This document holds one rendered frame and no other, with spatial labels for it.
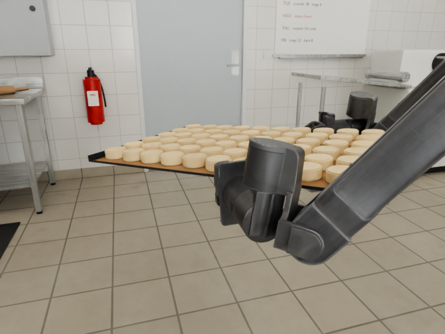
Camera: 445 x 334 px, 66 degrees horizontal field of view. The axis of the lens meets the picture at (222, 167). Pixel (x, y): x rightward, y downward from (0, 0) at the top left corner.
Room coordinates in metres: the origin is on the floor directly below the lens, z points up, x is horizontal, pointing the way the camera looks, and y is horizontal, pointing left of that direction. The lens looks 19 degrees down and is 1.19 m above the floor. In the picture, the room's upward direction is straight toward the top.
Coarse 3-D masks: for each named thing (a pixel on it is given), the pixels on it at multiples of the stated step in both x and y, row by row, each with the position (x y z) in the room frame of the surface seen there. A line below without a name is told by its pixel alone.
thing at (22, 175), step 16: (0, 80) 2.93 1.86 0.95; (16, 80) 2.96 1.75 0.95; (32, 80) 3.00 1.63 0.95; (0, 96) 2.47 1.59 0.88; (16, 96) 2.47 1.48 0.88; (32, 96) 2.59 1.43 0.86; (48, 144) 2.97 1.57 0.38; (32, 160) 2.38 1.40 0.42; (48, 160) 2.95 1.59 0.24; (0, 176) 2.57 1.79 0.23; (16, 176) 2.57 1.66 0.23; (32, 176) 2.36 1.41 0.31; (32, 192) 2.35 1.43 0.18
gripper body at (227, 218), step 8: (240, 160) 0.49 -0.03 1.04; (224, 168) 0.48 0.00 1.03; (232, 168) 0.48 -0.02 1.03; (240, 168) 0.48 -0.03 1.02; (224, 176) 0.48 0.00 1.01; (232, 176) 0.48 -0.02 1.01; (240, 176) 0.48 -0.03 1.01; (224, 184) 0.47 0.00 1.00; (232, 184) 0.46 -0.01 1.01; (240, 184) 0.45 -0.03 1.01; (224, 192) 0.46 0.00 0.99; (232, 192) 0.44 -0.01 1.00; (240, 192) 0.42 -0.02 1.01; (224, 200) 0.46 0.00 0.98; (232, 200) 0.43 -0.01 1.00; (224, 208) 0.47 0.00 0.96; (224, 216) 0.47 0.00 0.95; (232, 216) 0.48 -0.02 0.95; (224, 224) 0.47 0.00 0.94; (232, 224) 0.48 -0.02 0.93
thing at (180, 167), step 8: (320, 144) 0.75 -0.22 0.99; (312, 152) 0.68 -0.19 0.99; (104, 160) 0.73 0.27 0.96; (112, 160) 0.73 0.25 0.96; (120, 160) 0.72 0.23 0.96; (168, 168) 0.63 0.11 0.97; (176, 168) 0.63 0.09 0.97; (184, 168) 0.63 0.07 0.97; (192, 168) 0.62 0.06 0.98; (200, 168) 0.62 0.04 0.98; (304, 184) 0.49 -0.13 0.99; (312, 184) 0.49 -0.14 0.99; (320, 184) 0.49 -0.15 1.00; (328, 184) 0.49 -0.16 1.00
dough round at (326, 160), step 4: (308, 156) 0.58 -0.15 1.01; (312, 156) 0.58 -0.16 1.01; (316, 156) 0.58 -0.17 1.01; (320, 156) 0.58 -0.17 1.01; (324, 156) 0.58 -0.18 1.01; (328, 156) 0.57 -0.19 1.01; (304, 160) 0.58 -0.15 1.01; (308, 160) 0.57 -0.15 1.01; (312, 160) 0.56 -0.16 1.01; (316, 160) 0.56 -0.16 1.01; (320, 160) 0.56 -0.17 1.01; (324, 160) 0.56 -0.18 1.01; (328, 160) 0.56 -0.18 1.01; (332, 160) 0.57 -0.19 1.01; (324, 164) 0.55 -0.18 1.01; (328, 164) 0.56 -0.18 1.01; (332, 164) 0.57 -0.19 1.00; (324, 168) 0.55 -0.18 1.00
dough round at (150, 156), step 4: (144, 152) 0.70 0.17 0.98; (148, 152) 0.70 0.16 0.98; (152, 152) 0.70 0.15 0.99; (156, 152) 0.69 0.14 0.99; (160, 152) 0.70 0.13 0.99; (140, 156) 0.70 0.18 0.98; (144, 156) 0.68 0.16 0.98; (148, 156) 0.68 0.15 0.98; (152, 156) 0.68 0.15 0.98; (156, 156) 0.68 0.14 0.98; (144, 160) 0.68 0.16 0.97; (148, 160) 0.68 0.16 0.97; (152, 160) 0.68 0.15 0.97; (156, 160) 0.68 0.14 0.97; (160, 160) 0.69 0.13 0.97
